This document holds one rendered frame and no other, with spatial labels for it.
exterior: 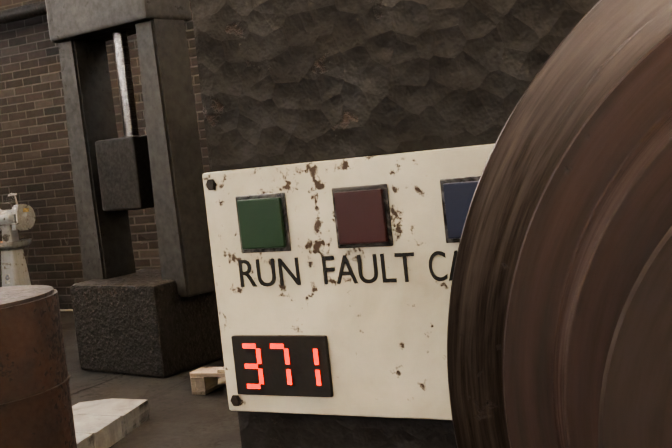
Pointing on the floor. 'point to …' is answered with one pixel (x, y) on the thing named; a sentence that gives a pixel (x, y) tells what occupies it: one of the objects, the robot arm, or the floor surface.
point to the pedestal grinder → (15, 259)
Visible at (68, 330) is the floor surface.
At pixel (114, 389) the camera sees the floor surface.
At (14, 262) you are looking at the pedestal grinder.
